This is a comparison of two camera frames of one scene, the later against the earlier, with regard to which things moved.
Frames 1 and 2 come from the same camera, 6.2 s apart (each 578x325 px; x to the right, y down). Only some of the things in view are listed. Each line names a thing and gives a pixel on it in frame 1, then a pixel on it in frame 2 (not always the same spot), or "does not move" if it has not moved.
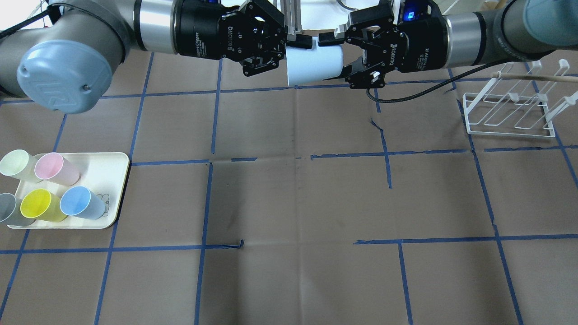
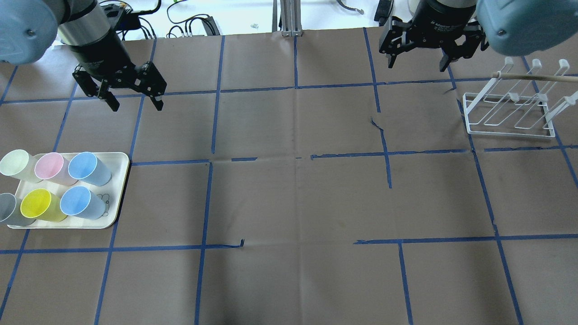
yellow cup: x=40 y=204 does not move
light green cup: x=18 y=164 does not move
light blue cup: x=306 y=66 → x=84 y=166
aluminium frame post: x=292 y=11 does not move
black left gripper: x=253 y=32 → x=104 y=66
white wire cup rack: x=521 y=103 does not move
